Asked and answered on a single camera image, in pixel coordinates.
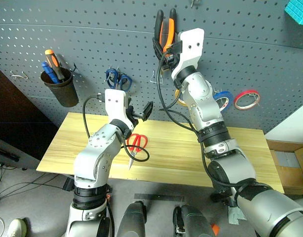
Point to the teal ribbed box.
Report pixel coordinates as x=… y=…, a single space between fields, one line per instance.
x=298 y=11

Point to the blue tape roll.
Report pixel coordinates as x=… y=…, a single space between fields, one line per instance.
x=225 y=95

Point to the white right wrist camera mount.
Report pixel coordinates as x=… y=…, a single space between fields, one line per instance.
x=191 y=49

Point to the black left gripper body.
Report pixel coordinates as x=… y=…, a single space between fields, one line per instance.
x=132 y=121

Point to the white shoe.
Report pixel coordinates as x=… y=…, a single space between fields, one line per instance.
x=17 y=227

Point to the black pegboard hook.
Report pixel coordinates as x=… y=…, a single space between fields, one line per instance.
x=75 y=67

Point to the grey floor tape patch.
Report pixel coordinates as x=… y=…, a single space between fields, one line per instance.
x=236 y=216

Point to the grey perforated pegboard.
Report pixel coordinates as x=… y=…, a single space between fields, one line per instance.
x=92 y=37

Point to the yellow tape roll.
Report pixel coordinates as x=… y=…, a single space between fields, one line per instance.
x=179 y=100

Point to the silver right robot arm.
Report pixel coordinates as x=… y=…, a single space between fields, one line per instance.
x=203 y=98

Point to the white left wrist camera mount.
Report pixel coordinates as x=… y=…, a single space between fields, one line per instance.
x=114 y=103

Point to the brown cardboard box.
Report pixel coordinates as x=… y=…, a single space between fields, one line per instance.
x=289 y=170

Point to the red tape roll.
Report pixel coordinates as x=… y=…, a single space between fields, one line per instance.
x=240 y=97

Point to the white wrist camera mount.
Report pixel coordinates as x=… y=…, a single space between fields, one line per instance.
x=191 y=49
x=114 y=103

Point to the black floor tape strip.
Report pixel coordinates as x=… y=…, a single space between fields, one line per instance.
x=159 y=197

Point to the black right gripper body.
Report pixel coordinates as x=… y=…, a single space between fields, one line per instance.
x=171 y=60

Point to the dark grey rounded shape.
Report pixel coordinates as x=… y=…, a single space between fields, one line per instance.
x=131 y=219
x=191 y=222

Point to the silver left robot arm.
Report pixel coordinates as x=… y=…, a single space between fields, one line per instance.
x=97 y=153

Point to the black plastic tool cup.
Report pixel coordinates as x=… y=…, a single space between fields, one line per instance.
x=64 y=92

